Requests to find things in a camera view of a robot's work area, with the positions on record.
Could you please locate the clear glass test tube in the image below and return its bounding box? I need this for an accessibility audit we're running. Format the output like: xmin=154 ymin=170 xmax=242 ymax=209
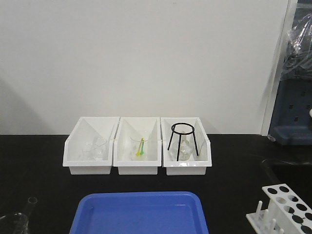
xmin=21 ymin=196 xmax=38 ymax=234

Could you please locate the clear plastic bag of tubes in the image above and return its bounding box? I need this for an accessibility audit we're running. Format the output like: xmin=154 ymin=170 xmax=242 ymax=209
xmin=282 ymin=13 xmax=312 ymax=80

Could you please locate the white test tube rack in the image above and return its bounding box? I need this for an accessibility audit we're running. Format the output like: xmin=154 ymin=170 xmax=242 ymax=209
xmin=246 ymin=184 xmax=312 ymax=234

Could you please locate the middle white storage bin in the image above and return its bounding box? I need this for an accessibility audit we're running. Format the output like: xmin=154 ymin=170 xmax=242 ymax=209
xmin=113 ymin=117 xmax=162 ymax=175

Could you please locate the white storage bin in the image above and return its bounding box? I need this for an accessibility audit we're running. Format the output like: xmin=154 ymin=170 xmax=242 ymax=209
xmin=62 ymin=117 xmax=120 ymax=175
xmin=160 ymin=117 xmax=212 ymax=176
xmin=113 ymin=117 xmax=162 ymax=175

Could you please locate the glass flask in bin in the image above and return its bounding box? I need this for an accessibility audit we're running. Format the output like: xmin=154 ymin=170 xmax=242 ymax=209
xmin=169 ymin=134 xmax=193 ymax=161

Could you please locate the right white storage bin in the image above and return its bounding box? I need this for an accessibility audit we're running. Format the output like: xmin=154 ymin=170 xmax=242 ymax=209
xmin=160 ymin=117 xmax=212 ymax=176

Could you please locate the glassware in left bin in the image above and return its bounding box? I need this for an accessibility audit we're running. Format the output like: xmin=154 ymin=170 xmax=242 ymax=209
xmin=79 ymin=136 xmax=107 ymax=161

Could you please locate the left white storage bin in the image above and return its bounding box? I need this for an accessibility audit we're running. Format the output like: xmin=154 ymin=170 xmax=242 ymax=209
xmin=62 ymin=117 xmax=120 ymax=175

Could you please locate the blue plastic tray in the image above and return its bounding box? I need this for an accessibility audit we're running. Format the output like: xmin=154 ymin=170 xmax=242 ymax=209
xmin=70 ymin=191 xmax=209 ymax=234

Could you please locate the black lab sink basin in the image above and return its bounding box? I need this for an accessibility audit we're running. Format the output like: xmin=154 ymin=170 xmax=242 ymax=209
xmin=261 ymin=159 xmax=312 ymax=197

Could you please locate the clear glass beaker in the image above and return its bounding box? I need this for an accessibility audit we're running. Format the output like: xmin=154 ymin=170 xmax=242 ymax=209
xmin=0 ymin=213 xmax=28 ymax=234

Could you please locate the black wire tripod stand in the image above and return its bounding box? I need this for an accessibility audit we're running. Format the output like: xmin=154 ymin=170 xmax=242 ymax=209
xmin=167 ymin=122 xmax=199 ymax=161

